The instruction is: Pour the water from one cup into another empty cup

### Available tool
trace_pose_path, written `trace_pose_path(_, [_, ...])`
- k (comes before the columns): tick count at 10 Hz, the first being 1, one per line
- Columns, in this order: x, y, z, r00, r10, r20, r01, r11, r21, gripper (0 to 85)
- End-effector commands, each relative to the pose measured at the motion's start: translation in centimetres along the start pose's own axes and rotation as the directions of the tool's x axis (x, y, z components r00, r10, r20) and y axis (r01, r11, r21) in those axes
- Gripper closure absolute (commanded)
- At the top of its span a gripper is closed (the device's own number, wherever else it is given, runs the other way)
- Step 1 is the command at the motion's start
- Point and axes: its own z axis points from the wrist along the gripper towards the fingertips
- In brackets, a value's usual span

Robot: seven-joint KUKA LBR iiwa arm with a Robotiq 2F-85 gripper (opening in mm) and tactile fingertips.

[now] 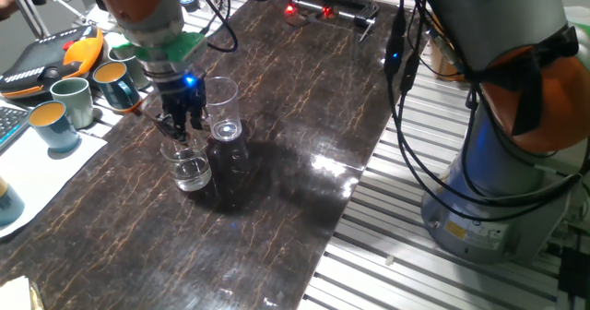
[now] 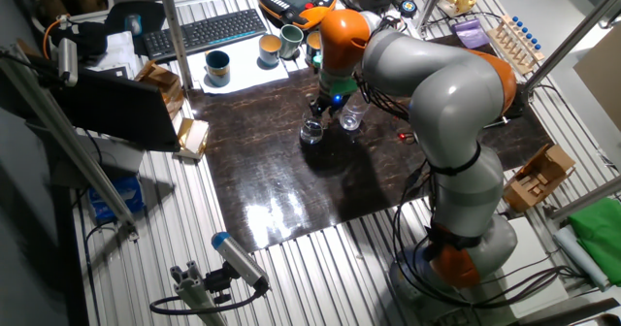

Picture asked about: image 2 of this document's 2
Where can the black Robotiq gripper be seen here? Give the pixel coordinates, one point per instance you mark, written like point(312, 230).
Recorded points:
point(329, 107)

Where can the clear glass beaker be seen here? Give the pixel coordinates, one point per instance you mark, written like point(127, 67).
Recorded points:
point(310, 134)

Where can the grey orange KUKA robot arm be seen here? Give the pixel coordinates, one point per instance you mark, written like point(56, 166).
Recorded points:
point(451, 98)

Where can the light green ceramic cup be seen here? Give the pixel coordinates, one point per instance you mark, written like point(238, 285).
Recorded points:
point(291, 42)

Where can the blue cup yellow inside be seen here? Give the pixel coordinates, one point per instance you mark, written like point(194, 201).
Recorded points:
point(270, 52)

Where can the teal cup tan band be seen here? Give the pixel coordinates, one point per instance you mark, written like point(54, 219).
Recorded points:
point(217, 69)

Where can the dark blue mug yellow inside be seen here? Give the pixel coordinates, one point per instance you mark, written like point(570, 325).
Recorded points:
point(313, 42)

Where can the dark marble pattern mat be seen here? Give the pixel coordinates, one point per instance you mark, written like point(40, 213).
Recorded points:
point(291, 180)

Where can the white paper sheet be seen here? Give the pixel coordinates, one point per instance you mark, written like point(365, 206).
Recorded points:
point(242, 74)

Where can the black yellow tape measure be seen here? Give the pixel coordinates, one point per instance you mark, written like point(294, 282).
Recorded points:
point(408, 9)

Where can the black computer keyboard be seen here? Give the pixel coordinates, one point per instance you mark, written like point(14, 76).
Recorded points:
point(204, 32)

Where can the gold foil object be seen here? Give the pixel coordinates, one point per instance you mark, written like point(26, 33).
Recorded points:
point(461, 2)

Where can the wooden test tube rack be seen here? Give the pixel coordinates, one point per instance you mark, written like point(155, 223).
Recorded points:
point(514, 47)

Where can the black mouse pad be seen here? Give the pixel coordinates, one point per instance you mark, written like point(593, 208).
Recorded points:
point(153, 15)

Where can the black laptop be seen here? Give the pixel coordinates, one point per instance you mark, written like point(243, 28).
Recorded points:
point(116, 107)

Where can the dark computer mouse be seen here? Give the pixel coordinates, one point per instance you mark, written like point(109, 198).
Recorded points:
point(133, 24)

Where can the white paper stack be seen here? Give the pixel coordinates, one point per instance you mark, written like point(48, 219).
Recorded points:
point(116, 49)

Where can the blue tissue pack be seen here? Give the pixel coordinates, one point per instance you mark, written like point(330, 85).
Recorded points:
point(116, 197)

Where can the white round plant pot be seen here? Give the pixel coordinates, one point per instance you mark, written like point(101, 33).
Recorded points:
point(110, 0)

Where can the white flat board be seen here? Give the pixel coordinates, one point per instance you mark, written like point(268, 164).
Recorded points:
point(533, 248)

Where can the aluminium diagonal beam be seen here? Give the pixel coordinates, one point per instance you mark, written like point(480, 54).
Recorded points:
point(73, 146)

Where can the brown cardboard sheet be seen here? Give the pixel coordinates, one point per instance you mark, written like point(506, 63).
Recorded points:
point(601, 78)

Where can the pale paper roll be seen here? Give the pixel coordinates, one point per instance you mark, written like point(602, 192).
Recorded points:
point(577, 255)

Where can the green cloth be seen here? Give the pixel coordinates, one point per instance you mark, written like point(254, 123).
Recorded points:
point(599, 234)

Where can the aluminium frame post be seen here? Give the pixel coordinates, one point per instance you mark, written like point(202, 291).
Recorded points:
point(174, 35)
point(432, 1)
point(587, 199)
point(572, 41)

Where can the silver camera blue tip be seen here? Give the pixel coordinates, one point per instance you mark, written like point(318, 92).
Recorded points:
point(238, 258)

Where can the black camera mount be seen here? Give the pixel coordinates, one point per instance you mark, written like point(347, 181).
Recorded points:
point(218, 282)

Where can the aluminium camera stand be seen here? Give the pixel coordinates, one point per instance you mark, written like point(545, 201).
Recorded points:
point(194, 292)

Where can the grey depth camera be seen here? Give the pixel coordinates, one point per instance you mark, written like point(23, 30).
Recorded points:
point(68, 61)

